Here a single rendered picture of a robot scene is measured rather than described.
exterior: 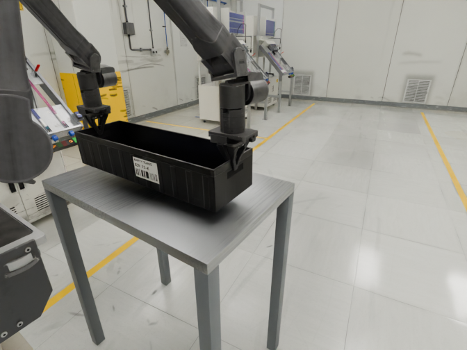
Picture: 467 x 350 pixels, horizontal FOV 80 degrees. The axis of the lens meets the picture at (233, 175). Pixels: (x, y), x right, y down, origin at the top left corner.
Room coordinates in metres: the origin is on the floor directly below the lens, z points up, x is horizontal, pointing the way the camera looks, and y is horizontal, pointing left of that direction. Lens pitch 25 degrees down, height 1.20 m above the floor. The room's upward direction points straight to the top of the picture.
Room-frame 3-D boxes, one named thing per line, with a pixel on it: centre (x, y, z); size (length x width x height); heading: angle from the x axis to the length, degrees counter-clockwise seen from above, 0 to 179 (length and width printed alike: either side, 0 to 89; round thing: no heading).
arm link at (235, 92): (0.64, 0.00, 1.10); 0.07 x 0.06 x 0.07; 137
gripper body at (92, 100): (0.95, 0.47, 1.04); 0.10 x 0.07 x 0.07; 56
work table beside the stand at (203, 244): (0.82, 0.22, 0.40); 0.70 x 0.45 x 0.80; 56
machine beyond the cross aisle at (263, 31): (6.26, -0.54, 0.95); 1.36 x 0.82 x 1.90; 63
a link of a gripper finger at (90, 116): (0.96, 0.48, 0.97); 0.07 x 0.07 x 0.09; 56
